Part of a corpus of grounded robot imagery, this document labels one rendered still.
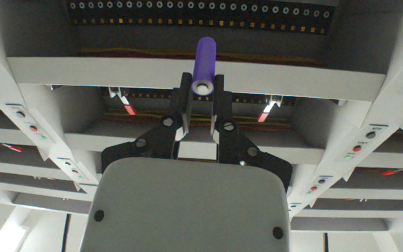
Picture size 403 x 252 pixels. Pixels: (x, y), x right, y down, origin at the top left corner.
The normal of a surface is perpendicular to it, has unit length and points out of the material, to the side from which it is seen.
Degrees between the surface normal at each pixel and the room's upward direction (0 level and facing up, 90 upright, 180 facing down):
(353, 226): 180
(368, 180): 162
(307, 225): 180
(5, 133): 108
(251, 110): 90
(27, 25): 90
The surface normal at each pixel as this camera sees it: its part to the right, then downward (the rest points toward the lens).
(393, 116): -0.07, 0.73
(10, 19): 1.00, 0.06
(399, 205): 0.04, -0.88
